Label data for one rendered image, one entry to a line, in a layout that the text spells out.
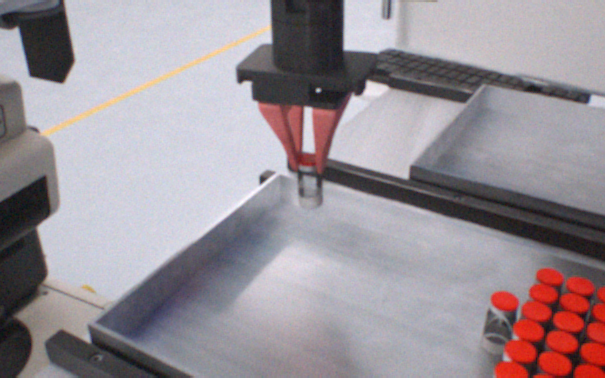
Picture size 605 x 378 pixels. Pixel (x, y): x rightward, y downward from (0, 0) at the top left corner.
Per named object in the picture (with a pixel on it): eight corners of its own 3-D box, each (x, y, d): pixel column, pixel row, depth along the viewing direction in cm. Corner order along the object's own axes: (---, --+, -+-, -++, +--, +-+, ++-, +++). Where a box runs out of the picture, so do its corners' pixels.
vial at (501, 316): (513, 341, 49) (523, 295, 47) (505, 359, 47) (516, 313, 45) (485, 331, 50) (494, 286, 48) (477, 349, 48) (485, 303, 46)
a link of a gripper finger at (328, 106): (336, 194, 52) (337, 86, 47) (254, 182, 54) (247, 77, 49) (355, 156, 58) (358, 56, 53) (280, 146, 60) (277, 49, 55)
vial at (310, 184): (327, 200, 58) (326, 158, 56) (315, 212, 56) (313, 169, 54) (306, 194, 59) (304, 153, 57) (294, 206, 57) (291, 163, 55)
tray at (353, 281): (625, 310, 52) (637, 276, 51) (560, 600, 33) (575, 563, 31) (279, 200, 67) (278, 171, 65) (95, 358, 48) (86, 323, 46)
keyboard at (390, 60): (587, 105, 107) (590, 91, 106) (559, 133, 98) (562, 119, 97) (386, 55, 129) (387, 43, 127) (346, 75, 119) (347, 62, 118)
